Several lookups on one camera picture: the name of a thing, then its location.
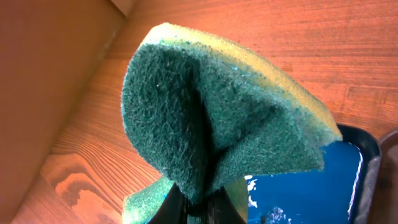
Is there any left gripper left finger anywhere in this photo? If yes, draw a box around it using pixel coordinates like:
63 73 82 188
148 184 188 224

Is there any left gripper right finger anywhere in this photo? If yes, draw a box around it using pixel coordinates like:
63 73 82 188
206 187 246 224

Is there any blue water tray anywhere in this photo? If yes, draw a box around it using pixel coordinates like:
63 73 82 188
246 124 381 224

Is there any green yellow sponge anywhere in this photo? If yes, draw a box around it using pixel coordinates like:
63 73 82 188
121 23 342 223

